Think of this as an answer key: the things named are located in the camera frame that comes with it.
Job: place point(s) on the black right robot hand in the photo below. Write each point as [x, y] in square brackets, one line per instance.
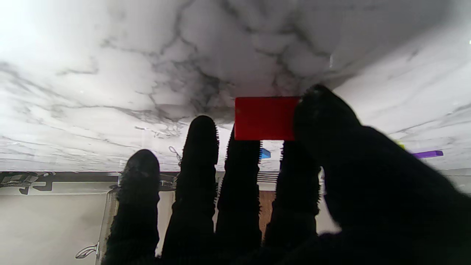
[368, 206]

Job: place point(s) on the blue domino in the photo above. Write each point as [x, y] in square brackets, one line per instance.
[265, 154]

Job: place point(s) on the red domino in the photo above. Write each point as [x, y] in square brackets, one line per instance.
[263, 117]

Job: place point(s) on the yellow domino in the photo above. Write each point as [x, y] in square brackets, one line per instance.
[402, 146]

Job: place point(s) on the purple domino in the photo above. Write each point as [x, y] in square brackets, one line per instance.
[428, 154]

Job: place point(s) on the brown wooden cutting board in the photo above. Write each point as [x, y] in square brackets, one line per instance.
[266, 209]

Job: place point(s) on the stack of white plates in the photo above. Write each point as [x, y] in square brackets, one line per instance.
[268, 177]

